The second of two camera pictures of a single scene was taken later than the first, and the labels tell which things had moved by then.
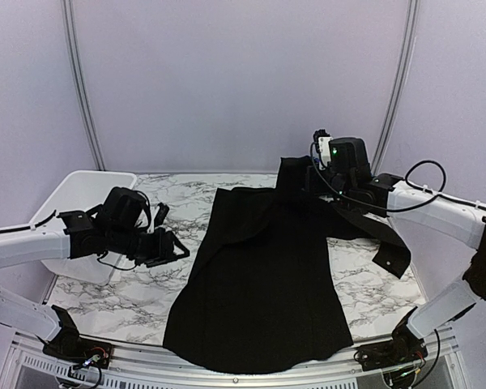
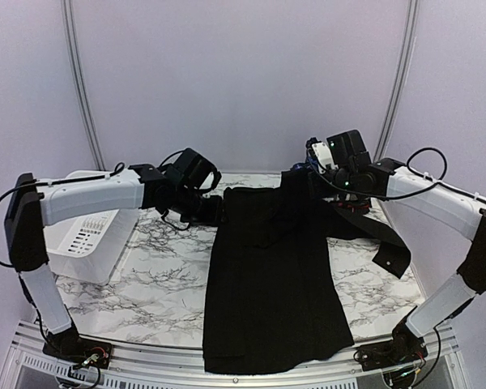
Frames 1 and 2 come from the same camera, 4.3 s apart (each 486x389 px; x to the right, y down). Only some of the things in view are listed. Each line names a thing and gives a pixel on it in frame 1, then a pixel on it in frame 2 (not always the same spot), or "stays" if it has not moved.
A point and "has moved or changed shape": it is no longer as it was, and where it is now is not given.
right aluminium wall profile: x=398 y=90 stays
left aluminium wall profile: x=68 y=7 stays
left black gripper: x=163 y=249 to x=214 y=216
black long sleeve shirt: x=257 y=295 has moved or changed shape
